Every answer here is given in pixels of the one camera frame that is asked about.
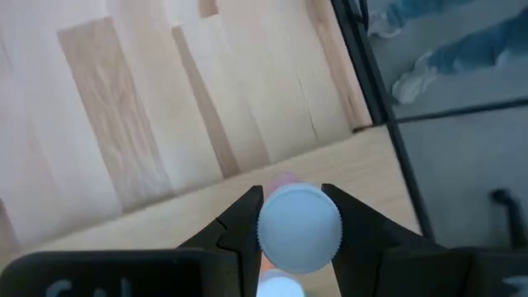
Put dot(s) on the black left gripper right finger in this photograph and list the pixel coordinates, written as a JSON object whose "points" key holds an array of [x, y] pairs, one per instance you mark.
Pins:
{"points": [[359, 231]]}

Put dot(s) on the black aluminium table frame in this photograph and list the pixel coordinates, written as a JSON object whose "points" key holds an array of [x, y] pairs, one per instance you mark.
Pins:
{"points": [[363, 62]]}

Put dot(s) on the pink translucent pill bottle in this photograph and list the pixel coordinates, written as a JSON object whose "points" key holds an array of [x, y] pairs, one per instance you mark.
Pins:
{"points": [[300, 229], [280, 286]]}

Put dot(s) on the wooden shelf board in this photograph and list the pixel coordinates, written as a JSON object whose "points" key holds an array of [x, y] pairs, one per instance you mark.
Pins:
{"points": [[185, 218]]}

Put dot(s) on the person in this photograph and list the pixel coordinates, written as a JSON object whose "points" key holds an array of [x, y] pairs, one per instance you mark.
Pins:
{"points": [[474, 53]]}

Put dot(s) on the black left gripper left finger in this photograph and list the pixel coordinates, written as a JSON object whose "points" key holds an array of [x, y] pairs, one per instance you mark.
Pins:
{"points": [[243, 222]]}

